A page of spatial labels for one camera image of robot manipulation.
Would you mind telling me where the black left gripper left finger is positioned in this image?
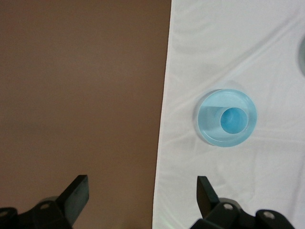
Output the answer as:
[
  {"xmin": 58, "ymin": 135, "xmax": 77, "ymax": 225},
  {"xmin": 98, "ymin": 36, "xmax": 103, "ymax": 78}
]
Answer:
[{"xmin": 16, "ymin": 175, "xmax": 90, "ymax": 229}]

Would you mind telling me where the blue plate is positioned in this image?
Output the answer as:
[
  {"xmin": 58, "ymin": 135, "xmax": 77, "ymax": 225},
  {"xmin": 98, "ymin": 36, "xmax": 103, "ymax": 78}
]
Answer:
[{"xmin": 197, "ymin": 88, "xmax": 258, "ymax": 147}]

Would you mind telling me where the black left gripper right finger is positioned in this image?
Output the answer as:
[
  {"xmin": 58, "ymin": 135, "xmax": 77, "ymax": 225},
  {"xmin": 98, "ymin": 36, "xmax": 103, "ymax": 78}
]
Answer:
[{"xmin": 190, "ymin": 176, "xmax": 242, "ymax": 229}]

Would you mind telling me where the white cloth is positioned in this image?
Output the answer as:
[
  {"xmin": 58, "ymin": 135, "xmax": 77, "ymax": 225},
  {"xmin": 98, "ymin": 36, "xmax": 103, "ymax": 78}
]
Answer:
[{"xmin": 152, "ymin": 0, "xmax": 305, "ymax": 229}]

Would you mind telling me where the green plate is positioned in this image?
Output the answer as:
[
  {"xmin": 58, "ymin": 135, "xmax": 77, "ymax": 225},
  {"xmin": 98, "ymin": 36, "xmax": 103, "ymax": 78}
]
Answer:
[{"xmin": 297, "ymin": 35, "xmax": 305, "ymax": 77}]

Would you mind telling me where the blue cup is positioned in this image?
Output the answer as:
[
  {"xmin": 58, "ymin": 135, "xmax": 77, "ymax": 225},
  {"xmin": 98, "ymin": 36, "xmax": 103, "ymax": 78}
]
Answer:
[{"xmin": 213, "ymin": 106, "xmax": 249, "ymax": 135}]

